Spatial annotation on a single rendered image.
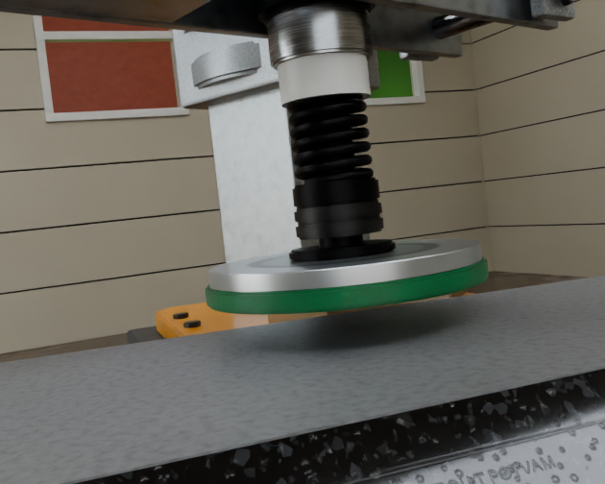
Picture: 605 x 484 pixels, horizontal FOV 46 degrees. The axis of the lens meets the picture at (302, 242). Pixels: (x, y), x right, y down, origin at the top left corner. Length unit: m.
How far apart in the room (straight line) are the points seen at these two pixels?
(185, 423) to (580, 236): 6.88
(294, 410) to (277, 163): 0.85
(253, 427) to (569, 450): 0.15
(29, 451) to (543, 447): 0.24
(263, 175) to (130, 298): 5.38
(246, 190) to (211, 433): 0.92
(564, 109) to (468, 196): 1.47
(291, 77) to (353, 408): 0.28
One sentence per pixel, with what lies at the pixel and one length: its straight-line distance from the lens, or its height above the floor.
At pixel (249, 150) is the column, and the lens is 1.23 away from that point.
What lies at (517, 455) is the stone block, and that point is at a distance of 0.36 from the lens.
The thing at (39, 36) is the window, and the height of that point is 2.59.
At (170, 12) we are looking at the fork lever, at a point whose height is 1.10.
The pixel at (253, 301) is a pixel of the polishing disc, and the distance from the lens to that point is 0.48.
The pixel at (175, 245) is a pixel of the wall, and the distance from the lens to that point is 6.60.
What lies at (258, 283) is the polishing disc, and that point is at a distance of 0.48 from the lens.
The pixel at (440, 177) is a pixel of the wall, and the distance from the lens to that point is 7.81.
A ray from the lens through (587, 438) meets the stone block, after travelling 0.38.
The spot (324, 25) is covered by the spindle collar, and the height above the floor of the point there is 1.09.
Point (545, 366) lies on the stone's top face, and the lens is 0.41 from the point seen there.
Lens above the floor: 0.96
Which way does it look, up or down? 3 degrees down
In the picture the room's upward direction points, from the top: 6 degrees counter-clockwise
